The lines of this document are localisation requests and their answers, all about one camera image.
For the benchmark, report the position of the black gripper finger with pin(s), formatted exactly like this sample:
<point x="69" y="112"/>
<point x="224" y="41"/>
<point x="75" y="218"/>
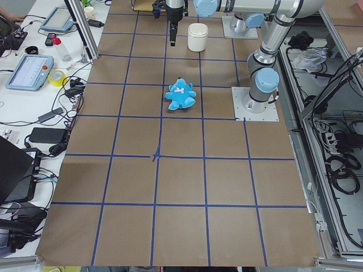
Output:
<point x="173" y="33"/>

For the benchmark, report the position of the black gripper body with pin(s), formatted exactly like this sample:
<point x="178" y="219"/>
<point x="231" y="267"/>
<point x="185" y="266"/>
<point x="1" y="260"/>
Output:
<point x="173" y="12"/>

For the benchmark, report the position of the white trash can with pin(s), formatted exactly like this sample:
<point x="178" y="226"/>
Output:
<point x="197" y="37"/>

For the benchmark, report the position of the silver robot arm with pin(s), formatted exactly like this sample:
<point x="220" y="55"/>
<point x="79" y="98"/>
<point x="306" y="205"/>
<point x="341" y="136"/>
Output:
<point x="264" y="79"/>
<point x="246" y="23"/>

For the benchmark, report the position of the blue plush teddy bear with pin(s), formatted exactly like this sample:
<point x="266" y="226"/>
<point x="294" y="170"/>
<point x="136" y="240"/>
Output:
<point x="181" y="95"/>

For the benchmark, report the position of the white paper cup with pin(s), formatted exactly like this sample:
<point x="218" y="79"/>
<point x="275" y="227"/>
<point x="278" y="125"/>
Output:
<point x="89" y="12"/>

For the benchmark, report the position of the clear bottle red cap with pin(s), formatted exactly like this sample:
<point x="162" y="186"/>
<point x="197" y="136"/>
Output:
<point x="61" y="49"/>

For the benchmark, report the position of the far blue teach pendant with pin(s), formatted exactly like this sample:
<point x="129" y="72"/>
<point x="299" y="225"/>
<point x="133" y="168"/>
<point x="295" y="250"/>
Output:
<point x="59" y="20"/>

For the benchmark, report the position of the blue teach pendant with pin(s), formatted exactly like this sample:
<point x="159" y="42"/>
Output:
<point x="59" y="20"/>
<point x="30" y="73"/>

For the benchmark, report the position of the black phone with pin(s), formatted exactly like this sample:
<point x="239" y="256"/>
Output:
<point x="49" y="39"/>

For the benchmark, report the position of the yellow tape roll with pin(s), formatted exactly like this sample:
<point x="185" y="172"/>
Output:
<point x="56" y="78"/>

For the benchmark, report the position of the crumpled white cloth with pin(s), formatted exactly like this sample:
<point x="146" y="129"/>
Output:
<point x="310" y="60"/>

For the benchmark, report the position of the near blue teach pendant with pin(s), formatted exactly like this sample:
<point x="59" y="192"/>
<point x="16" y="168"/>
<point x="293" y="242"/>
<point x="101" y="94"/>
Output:
<point x="30" y="73"/>

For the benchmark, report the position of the black power adapter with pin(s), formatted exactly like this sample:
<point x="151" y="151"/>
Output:
<point x="47" y="135"/>

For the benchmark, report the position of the black laptop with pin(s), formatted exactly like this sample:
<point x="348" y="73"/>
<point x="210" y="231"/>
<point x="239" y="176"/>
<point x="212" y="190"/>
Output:
<point x="19" y="168"/>

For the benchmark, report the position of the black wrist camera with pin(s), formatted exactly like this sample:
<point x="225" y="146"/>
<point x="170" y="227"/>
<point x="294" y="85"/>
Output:
<point x="158" y="6"/>

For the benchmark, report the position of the aluminium frame post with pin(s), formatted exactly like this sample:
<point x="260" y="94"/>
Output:
<point x="78" y="16"/>

